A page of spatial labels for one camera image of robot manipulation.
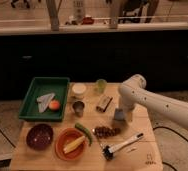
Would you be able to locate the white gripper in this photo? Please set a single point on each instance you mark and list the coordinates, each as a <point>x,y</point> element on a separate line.
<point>127,106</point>

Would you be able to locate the blue sponge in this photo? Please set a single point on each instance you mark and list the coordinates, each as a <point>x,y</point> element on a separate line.
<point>119,115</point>

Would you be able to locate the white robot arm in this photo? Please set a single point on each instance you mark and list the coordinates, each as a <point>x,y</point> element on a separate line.
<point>133,91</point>

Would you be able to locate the green translucent cup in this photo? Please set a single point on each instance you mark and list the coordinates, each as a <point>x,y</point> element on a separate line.
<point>100,85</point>

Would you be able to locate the metal cup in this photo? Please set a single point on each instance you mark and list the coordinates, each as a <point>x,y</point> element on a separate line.
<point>78,108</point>

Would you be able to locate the small brown box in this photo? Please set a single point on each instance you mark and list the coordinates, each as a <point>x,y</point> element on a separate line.
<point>103,103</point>

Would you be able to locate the bunch of dark grapes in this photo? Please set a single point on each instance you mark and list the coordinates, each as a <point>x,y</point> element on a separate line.
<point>104,132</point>

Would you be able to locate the white dish brush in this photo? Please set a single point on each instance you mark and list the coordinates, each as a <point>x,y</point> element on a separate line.
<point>108,151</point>

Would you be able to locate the green pepper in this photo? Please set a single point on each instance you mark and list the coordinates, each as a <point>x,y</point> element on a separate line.
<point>85,131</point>

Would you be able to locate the orange plate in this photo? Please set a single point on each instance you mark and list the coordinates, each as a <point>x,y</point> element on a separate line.
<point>65,137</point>

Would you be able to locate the yellow corn cob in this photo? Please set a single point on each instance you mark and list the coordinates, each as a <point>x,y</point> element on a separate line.
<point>73,145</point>

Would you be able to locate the orange fruit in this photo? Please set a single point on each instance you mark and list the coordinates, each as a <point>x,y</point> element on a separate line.
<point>54,105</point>

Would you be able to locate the grey folded cloth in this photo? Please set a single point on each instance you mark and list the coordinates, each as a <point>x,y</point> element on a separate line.
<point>43,101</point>

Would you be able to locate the dark purple bowl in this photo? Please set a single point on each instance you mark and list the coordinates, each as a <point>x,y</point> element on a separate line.
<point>39,137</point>

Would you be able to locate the green plastic tray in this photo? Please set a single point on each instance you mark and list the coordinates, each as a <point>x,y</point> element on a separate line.
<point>41,92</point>

